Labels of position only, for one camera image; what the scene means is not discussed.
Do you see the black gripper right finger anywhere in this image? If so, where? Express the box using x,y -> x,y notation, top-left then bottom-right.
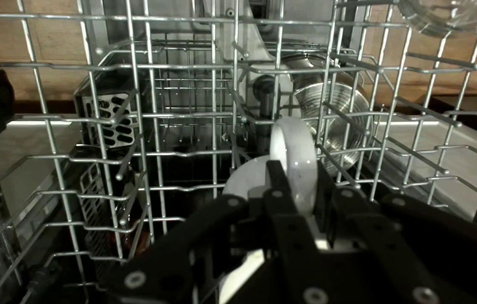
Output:
316,161 -> 477,304

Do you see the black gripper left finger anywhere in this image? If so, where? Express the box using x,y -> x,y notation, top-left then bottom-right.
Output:
100,160 -> 336,304

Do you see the white cup with handle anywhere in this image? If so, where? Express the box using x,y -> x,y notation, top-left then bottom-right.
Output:
216,114 -> 331,304

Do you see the ridged steel bowl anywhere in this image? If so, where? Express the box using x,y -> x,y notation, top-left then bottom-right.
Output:
291,80 -> 370,170

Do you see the grey cutlery basket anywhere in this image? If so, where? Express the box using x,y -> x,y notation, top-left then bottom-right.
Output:
73,82 -> 142,259

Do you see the open dishwasher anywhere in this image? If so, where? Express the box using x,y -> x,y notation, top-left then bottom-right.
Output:
0,0 -> 477,304

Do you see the clear drinking glass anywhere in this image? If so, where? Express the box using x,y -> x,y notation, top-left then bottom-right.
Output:
397,0 -> 477,36

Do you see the wire dishwasher rack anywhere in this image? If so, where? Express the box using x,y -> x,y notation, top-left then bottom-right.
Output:
0,0 -> 477,304

